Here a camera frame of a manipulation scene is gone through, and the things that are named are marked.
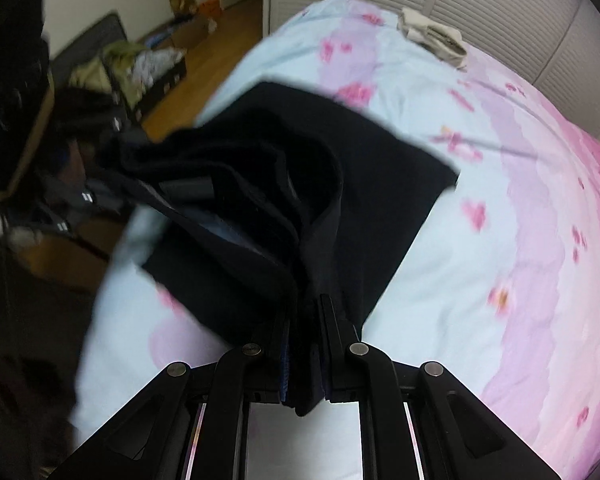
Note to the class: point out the folded beige garment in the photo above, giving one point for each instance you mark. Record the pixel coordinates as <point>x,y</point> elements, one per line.
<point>435,35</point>

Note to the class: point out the orange bag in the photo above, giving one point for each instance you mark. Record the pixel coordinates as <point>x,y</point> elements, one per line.
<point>210,8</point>

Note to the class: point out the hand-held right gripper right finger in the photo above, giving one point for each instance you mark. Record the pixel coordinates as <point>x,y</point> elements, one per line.
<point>332,360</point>

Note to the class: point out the black pants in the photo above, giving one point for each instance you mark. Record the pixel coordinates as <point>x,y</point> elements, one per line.
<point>380,170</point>

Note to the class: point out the pink and blue floral bedsheet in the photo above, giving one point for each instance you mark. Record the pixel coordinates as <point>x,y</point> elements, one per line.
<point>480,270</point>

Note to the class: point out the open black suitcase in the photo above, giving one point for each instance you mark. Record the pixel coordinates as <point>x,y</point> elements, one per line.
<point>165,80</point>

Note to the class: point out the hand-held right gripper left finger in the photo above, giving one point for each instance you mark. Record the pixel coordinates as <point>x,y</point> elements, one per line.
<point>285,375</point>

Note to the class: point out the cardboard box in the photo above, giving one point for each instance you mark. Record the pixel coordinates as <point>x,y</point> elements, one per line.
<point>192,34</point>

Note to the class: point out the pile of light clothes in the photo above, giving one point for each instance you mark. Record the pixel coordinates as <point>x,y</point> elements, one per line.
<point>130,65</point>

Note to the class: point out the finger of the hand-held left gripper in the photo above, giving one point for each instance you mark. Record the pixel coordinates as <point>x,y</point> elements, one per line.
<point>95,120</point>
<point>75,205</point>

